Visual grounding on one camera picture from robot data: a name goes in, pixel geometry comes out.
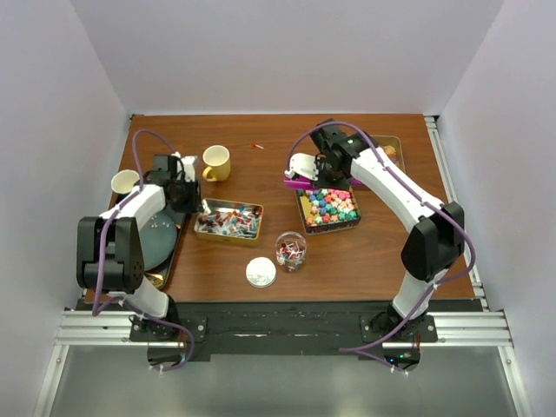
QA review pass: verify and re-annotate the purple plastic scoop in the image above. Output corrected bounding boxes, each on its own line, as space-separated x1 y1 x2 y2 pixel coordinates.
283 176 365 190

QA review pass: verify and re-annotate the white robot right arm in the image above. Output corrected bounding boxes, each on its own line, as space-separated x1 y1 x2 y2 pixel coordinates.
309 119 467 341

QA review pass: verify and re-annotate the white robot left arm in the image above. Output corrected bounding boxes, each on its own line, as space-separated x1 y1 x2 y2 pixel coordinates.
76 152 201 341

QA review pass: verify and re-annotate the star candy tin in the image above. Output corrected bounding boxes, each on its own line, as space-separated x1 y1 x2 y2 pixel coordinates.
295 189 361 235

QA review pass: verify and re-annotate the grey blue plate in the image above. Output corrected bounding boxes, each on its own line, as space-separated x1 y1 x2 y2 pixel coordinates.
140 209 178 271

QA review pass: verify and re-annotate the yellow mug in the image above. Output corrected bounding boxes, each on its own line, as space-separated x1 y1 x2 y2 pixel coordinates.
202 145 231 182

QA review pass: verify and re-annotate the gold lollipop tin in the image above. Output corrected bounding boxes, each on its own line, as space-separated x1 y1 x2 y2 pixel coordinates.
194 198 264 247

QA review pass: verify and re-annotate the white paper cup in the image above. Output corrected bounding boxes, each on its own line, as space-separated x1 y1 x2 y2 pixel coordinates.
110 169 140 195

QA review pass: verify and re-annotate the silver popsicle candy tin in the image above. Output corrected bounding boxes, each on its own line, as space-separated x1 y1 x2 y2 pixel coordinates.
374 136 405 171

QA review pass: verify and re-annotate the black tray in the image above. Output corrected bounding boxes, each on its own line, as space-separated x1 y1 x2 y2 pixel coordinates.
140 211 184 290

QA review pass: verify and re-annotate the clear glass jar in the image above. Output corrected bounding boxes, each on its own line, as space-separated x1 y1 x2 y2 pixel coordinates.
275 231 307 273

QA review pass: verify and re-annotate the silver jar lid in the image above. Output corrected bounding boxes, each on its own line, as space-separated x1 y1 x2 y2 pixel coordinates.
246 257 276 288

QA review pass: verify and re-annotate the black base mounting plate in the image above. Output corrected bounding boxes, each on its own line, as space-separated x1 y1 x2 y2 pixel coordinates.
77 300 482 361

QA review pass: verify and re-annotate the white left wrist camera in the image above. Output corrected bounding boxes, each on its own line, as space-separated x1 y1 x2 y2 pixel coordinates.
180 156 198 182

